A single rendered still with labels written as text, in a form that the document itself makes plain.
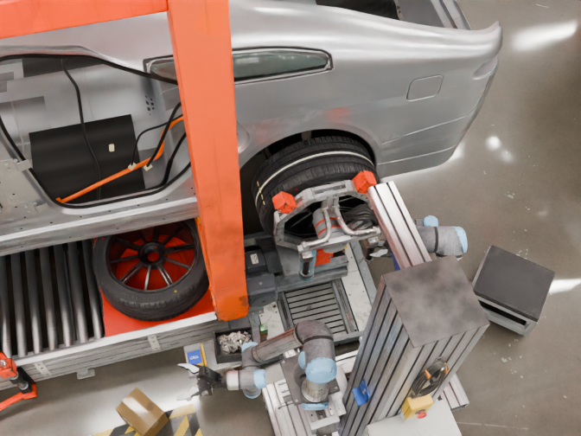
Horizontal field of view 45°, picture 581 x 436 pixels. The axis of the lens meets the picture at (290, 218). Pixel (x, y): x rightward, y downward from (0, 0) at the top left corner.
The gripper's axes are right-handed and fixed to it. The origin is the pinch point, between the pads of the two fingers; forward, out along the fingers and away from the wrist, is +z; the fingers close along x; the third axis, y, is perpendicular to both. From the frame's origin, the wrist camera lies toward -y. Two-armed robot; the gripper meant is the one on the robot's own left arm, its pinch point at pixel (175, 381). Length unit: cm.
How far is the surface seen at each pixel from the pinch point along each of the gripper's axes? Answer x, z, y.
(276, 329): 81, -44, 106
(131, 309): 78, 34, 70
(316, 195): 93, -64, -1
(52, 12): 31, 15, -150
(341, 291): 103, -85, 103
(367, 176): 100, -90, -5
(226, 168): 46, -24, -72
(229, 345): 48, -19, 61
